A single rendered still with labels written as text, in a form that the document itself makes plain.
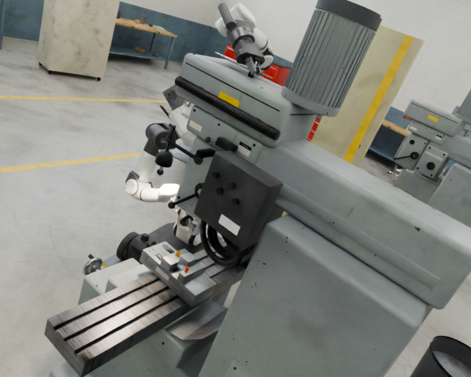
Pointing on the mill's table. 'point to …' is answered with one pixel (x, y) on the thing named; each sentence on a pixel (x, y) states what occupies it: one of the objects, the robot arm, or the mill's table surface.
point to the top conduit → (228, 108)
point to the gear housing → (252, 154)
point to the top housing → (245, 98)
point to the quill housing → (194, 177)
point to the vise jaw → (170, 262)
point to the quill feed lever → (188, 196)
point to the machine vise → (178, 279)
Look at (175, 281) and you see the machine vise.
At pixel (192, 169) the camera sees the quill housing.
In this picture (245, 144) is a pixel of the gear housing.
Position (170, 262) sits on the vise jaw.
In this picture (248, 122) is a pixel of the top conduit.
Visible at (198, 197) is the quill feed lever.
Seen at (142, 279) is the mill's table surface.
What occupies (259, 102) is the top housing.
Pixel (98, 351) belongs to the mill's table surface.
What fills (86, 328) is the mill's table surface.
